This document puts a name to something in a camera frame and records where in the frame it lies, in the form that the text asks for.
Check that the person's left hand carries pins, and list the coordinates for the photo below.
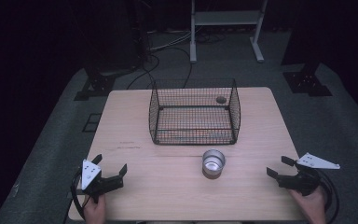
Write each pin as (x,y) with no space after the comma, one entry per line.
(95,211)

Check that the white metal table frame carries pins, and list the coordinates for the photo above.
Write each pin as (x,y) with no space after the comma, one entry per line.
(227,18)

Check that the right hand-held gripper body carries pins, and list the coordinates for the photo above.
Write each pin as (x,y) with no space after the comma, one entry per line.
(304,180)

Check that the black stand with base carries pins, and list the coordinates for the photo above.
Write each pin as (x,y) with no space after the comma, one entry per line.
(102,84)
(307,82)

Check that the shiny metal cup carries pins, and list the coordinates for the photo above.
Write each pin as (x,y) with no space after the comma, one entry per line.
(213,165)

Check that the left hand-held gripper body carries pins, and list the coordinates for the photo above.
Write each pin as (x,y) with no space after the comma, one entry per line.
(90,174)

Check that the person's right hand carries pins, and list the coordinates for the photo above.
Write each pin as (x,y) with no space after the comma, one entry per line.
(311,207)

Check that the round grey table grommet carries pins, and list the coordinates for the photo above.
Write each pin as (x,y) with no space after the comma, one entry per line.
(221,100)

